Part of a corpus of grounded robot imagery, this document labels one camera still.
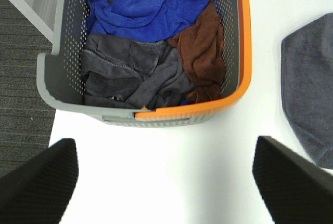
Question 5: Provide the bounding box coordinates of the blue towel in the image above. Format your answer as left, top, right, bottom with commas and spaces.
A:
86, 0, 210, 43

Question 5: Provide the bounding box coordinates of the grey perforated basket orange rim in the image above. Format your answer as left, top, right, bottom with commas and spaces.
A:
36, 0, 252, 127

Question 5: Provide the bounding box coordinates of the dark grey towel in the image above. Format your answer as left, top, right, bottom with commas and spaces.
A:
280, 13, 332, 169

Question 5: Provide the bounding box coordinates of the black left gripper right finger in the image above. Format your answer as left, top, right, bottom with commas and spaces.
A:
252, 136, 332, 223

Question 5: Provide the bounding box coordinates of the brown towel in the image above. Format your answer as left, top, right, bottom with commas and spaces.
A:
97, 0, 227, 104

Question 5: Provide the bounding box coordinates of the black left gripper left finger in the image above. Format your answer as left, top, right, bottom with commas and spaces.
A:
1, 138, 79, 223

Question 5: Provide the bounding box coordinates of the grey towel in basket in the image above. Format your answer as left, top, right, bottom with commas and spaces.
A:
80, 33, 195, 110

